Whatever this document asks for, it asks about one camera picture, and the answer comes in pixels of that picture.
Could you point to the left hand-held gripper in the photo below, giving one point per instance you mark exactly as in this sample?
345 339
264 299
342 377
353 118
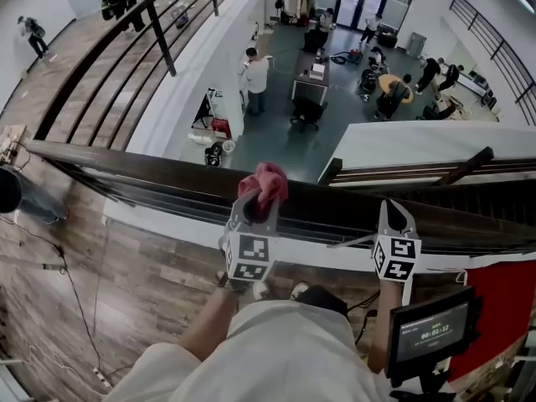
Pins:
249 254

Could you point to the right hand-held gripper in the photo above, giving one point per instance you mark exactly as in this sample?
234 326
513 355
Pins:
398 258

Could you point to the pink cloth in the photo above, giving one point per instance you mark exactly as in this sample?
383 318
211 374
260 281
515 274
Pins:
268 178

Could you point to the dark wooden handrail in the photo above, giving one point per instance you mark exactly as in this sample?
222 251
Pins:
146 170

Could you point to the person's right forearm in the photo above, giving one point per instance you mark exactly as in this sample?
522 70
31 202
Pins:
383 329

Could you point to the person's left forearm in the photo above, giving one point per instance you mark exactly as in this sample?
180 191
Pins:
207 325

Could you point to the black metal balcony railing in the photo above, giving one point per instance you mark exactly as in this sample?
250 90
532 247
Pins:
498 44

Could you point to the person's white shoe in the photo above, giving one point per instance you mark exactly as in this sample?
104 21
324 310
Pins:
298 290
261 290

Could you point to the black white patterned bag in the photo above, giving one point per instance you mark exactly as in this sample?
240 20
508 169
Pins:
213 155

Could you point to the white bucket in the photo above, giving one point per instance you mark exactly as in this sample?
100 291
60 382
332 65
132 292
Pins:
228 146

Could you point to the white staircase balustrade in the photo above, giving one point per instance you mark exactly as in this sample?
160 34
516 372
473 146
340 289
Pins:
419 140

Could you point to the red crate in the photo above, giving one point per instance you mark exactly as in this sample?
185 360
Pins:
221 128

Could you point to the person's black trousers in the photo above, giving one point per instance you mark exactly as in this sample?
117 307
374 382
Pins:
322 300

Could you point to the black monitor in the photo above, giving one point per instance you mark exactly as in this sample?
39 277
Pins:
431 333

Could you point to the black office chair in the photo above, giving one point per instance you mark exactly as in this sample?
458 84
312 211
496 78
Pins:
307 111

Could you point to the red panel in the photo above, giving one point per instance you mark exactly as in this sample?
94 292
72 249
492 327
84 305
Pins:
502 308

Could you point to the person's white shirt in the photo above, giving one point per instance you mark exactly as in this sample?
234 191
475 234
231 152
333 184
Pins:
272 358

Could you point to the gray rectangular table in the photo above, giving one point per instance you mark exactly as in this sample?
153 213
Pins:
307 84

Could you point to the round orange rug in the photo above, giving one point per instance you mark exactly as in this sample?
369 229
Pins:
385 82

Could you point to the black monitor stand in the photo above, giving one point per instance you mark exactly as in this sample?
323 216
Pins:
431 385

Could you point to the red vacuum cleaner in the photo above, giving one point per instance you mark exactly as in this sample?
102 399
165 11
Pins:
356 55

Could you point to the gray tall bin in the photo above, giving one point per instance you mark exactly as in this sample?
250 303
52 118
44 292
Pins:
417 44

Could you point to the white coats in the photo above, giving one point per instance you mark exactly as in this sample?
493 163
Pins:
297 4

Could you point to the light wooden table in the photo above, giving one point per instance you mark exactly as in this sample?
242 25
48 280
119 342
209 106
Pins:
12 140

